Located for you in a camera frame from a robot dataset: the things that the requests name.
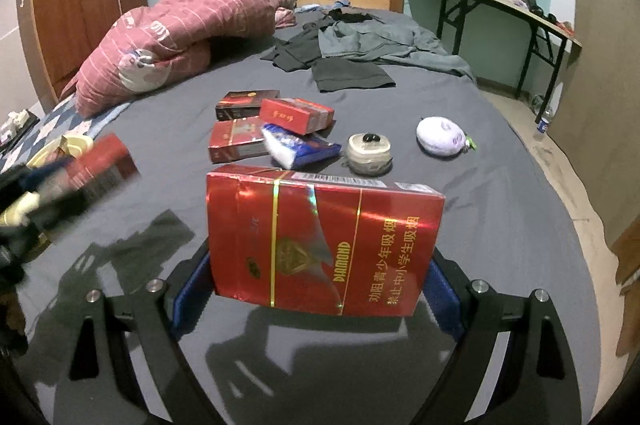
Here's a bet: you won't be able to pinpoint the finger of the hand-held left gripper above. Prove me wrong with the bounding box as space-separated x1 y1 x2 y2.
27 155 98 233

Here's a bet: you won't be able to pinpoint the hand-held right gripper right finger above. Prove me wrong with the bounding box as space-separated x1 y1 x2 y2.
410 250 585 425

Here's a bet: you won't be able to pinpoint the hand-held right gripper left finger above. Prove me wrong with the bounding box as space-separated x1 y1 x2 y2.
52 250 221 425

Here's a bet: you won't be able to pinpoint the yellow plastic basin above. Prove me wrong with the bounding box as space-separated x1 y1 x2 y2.
24 134 95 172

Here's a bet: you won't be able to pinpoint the shiny red cigarette pack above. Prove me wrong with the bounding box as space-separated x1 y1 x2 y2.
206 165 446 319

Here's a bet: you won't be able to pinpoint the purple plush keychain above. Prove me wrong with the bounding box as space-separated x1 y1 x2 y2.
416 116 479 157

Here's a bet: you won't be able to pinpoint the round beige case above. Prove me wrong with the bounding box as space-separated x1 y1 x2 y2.
346 132 395 177

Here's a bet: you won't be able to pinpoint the red and silver cigarette pack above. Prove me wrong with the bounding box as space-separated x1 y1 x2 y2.
208 117 275 164

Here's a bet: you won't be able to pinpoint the dark maroon cigarette pack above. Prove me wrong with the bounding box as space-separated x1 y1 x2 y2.
215 90 281 122

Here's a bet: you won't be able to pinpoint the blue checked blanket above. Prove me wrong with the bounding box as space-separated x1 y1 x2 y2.
0 97 133 178

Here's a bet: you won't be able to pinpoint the grey bed sheet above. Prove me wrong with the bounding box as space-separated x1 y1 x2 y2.
10 7 621 425

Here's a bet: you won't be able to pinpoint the blue tissue packet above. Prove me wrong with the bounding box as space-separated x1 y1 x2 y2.
262 124 343 170

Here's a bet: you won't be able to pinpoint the clear water bottle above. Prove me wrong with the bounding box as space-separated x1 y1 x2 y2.
533 104 553 140

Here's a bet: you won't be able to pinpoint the bright red cigarette pack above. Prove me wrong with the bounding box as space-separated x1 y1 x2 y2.
259 98 335 136

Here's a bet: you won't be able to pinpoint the pink checked quilt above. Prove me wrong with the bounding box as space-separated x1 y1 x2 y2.
60 0 302 118

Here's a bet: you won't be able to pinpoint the dark grey shorts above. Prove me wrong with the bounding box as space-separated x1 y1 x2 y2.
312 59 397 94

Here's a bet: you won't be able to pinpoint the grey jacket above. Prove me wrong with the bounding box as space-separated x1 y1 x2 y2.
318 16 477 82

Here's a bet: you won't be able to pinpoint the black garment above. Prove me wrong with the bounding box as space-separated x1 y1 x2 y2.
260 17 332 74

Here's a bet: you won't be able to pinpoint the wooden folding desk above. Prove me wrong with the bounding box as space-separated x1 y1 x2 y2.
403 0 584 102

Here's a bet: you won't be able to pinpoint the pink floral pillow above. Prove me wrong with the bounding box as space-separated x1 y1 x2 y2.
264 0 302 28

